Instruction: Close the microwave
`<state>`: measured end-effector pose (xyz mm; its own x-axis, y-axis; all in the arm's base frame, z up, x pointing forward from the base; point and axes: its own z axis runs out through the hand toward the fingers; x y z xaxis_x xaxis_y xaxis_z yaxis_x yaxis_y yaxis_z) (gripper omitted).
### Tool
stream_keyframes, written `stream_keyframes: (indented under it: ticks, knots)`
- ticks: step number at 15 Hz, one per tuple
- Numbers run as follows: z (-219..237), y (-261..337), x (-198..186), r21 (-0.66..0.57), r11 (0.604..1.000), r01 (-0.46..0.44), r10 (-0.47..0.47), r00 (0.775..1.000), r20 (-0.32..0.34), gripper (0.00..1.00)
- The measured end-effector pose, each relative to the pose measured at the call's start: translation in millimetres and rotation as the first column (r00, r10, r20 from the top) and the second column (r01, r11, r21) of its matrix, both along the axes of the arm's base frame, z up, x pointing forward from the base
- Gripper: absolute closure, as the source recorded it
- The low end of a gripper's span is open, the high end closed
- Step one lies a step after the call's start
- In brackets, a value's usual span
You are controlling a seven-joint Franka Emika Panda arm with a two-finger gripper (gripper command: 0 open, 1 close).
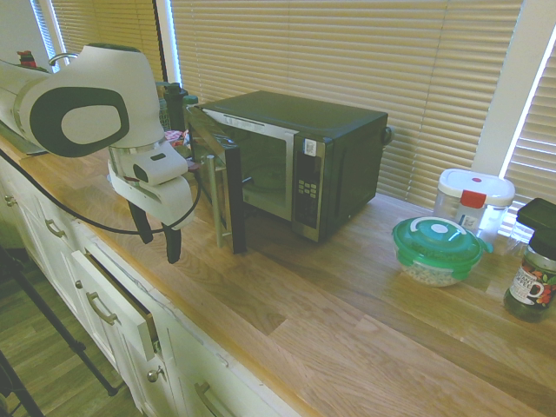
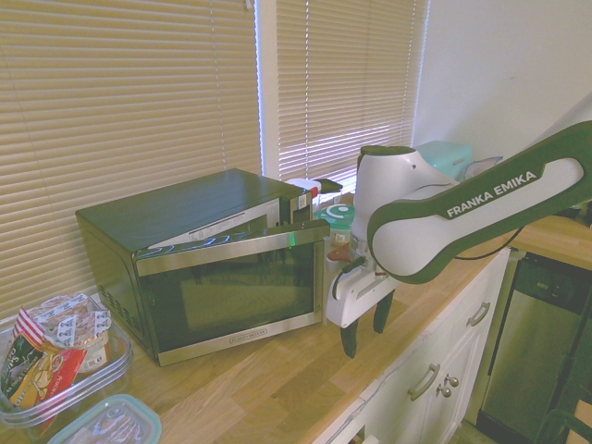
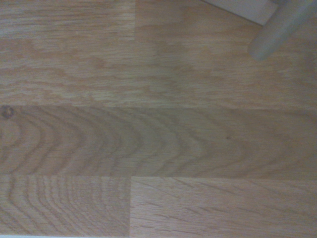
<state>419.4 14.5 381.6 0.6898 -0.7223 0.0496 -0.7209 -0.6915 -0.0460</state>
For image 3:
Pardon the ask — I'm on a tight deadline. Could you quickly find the grey metal table leg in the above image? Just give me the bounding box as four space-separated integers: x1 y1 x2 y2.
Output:
248 0 317 62

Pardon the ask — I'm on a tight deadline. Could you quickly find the white baseboard panel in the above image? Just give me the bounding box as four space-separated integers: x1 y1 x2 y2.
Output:
201 0 278 26

